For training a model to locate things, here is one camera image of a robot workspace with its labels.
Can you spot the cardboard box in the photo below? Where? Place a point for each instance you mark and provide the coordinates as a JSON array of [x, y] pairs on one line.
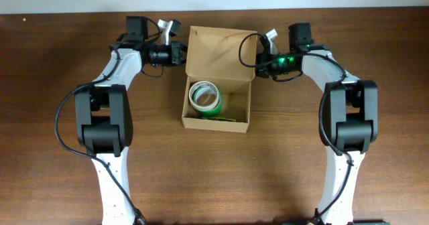
[[221, 56]]

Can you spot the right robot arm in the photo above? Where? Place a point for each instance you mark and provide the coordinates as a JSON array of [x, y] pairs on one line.
[[347, 114]]

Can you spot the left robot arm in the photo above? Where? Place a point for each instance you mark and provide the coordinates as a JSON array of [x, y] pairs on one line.
[[103, 115]]

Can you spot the white masking tape roll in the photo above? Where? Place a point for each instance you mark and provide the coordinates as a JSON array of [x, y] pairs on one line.
[[198, 89]]

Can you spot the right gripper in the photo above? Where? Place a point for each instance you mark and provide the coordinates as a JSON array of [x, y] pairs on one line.
[[261, 65]]

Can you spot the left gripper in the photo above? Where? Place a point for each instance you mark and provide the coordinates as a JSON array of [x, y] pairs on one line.
[[177, 53]]

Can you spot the green tape roll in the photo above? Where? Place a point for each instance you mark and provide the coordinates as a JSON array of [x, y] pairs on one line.
[[206, 98]]

